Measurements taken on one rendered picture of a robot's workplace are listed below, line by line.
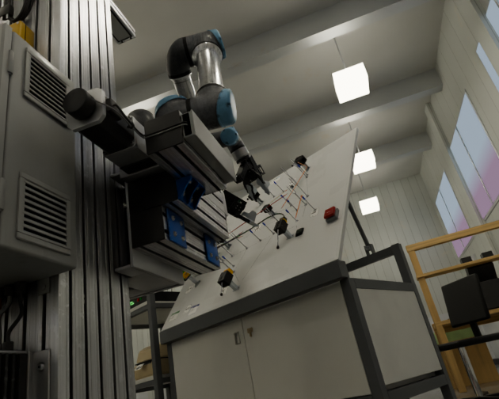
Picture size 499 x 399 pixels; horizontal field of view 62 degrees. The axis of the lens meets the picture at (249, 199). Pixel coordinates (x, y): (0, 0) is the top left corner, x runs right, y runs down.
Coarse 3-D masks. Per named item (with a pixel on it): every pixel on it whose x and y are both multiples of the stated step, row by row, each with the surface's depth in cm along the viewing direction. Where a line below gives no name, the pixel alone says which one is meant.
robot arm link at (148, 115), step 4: (140, 108) 171; (132, 112) 169; (136, 112) 167; (140, 112) 167; (144, 112) 167; (148, 112) 168; (136, 116) 166; (140, 116) 165; (144, 116) 165; (148, 116) 166; (152, 116) 167; (140, 120) 165; (144, 120) 164; (148, 120) 164
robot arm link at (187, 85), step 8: (176, 40) 160; (176, 48) 158; (184, 48) 158; (168, 56) 161; (176, 56) 159; (184, 56) 159; (168, 64) 162; (176, 64) 161; (184, 64) 161; (168, 72) 164; (176, 72) 163; (184, 72) 163; (176, 80) 165; (184, 80) 166; (176, 88) 168; (184, 88) 167; (192, 88) 170; (184, 96) 169; (192, 96) 170
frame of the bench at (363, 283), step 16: (352, 288) 153; (368, 288) 162; (384, 288) 171; (400, 288) 182; (416, 288) 194; (352, 304) 151; (352, 320) 150; (368, 336) 147; (432, 336) 184; (368, 352) 143; (368, 368) 142; (384, 384) 141; (416, 384) 156; (432, 384) 165; (448, 384) 175
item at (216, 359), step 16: (240, 320) 189; (192, 336) 210; (208, 336) 202; (224, 336) 194; (240, 336) 187; (176, 352) 217; (192, 352) 208; (208, 352) 200; (224, 352) 192; (240, 352) 185; (176, 368) 215; (192, 368) 206; (208, 368) 198; (224, 368) 190; (240, 368) 184; (176, 384) 212; (192, 384) 204; (208, 384) 196; (224, 384) 189; (240, 384) 182
